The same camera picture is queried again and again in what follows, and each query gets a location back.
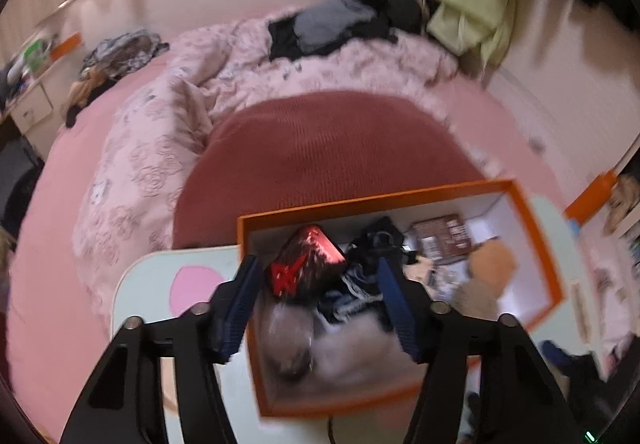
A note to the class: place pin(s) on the white nightstand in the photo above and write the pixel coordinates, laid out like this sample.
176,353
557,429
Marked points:
32,107

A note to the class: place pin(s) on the clear plastic item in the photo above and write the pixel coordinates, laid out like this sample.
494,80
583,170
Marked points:
287,324

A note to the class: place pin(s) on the red knitted cushion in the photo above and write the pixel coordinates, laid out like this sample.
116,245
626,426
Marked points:
325,149

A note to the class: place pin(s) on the brown snack packet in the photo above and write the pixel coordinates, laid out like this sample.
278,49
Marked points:
442,236

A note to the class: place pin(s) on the tan plush toy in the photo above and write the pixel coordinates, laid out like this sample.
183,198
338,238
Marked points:
492,264

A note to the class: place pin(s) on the red and black packet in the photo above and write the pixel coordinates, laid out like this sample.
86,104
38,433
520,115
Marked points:
310,259

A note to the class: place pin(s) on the pale green small table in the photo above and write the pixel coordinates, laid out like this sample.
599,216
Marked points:
145,284

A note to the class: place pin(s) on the round silver tin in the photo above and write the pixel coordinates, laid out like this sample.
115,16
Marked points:
295,366

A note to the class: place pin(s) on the white slatted wardrobe door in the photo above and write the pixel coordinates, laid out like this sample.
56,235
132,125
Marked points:
550,89

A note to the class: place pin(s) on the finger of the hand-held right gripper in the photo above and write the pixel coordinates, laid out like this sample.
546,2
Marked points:
557,354

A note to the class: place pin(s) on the orange cardboard box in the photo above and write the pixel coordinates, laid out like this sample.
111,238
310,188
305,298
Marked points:
537,244

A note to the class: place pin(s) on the white fluffy item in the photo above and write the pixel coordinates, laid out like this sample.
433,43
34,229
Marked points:
360,349

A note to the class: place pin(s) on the black garment pile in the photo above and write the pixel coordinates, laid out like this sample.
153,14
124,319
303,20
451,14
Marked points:
400,9

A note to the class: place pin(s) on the green packet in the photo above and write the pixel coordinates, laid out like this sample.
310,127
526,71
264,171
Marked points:
36,53

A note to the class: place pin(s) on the grey garment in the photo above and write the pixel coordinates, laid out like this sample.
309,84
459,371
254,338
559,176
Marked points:
325,17

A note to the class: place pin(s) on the orange strip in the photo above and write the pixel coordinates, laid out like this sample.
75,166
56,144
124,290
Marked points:
66,46

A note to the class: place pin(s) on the dark tangled cloth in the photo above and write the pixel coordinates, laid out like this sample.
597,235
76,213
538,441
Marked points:
370,244

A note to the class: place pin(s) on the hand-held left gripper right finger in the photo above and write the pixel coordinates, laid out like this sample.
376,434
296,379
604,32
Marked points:
400,309

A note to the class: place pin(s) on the pink floral duvet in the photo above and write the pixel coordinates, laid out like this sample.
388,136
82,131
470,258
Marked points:
140,164

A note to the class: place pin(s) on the patterned grey clothes pile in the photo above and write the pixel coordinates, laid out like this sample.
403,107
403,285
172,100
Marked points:
125,52

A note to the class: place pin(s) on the pink bed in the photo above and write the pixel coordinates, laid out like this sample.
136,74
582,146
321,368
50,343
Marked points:
50,224

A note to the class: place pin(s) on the tan cloth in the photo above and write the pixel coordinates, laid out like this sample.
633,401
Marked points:
622,204

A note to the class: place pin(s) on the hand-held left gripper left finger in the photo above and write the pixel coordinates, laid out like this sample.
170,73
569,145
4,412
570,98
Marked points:
240,309

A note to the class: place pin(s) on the brown and black garment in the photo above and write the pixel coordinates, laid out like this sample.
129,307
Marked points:
87,92

